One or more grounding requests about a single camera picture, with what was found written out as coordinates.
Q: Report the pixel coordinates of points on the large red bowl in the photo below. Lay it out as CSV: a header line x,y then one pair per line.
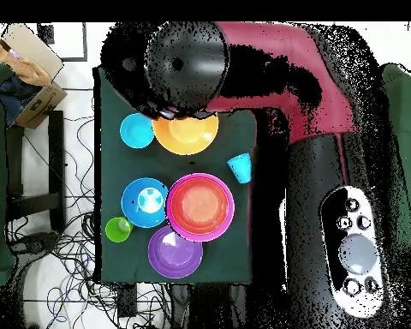
x,y
200,205

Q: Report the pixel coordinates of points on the blue cup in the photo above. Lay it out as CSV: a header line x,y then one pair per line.
x,y
241,168

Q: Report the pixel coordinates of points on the large pink bowl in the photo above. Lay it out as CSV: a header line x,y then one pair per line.
x,y
171,219

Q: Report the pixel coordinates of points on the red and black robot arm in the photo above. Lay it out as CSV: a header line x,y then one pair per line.
x,y
294,51

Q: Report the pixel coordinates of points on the dark green table cloth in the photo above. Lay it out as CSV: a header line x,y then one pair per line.
x,y
219,164

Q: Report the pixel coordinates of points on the large orange bowl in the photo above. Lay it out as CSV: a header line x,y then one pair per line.
x,y
188,137

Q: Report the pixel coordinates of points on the medium blue bowl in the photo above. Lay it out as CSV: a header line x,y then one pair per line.
x,y
130,205

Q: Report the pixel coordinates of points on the purple bowl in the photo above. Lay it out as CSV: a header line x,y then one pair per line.
x,y
174,257

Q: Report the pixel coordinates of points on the small light blue bowl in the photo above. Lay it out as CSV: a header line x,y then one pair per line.
x,y
137,132

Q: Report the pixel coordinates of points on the green cup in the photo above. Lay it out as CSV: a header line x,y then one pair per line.
x,y
116,231

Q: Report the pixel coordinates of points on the cardboard box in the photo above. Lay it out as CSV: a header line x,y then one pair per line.
x,y
37,102

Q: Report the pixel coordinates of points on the brown cloth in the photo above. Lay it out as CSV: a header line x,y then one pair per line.
x,y
27,68

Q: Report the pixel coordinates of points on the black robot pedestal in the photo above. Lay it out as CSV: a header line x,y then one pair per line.
x,y
209,308

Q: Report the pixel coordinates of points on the black stool frame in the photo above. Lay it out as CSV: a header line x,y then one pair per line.
x,y
56,154

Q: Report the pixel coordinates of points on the black square frame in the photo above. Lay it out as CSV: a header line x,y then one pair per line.
x,y
85,44

